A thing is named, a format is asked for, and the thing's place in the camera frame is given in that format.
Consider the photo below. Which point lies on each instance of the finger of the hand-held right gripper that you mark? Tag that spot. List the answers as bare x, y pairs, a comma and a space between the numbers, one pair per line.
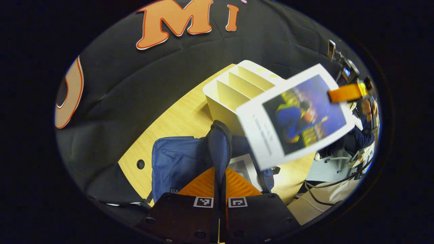
346, 92

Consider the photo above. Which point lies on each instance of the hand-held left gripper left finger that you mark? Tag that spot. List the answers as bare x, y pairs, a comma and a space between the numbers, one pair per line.
179, 217

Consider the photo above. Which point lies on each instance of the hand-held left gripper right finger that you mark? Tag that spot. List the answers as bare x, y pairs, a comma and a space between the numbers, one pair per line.
257, 217

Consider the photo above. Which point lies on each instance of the white book blue spine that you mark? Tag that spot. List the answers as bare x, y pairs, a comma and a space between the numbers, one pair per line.
271, 135

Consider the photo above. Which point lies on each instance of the white bookshelf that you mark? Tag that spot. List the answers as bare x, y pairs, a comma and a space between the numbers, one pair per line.
220, 105

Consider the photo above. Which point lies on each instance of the blue schoolbag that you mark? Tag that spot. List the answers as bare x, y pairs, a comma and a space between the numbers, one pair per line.
176, 162

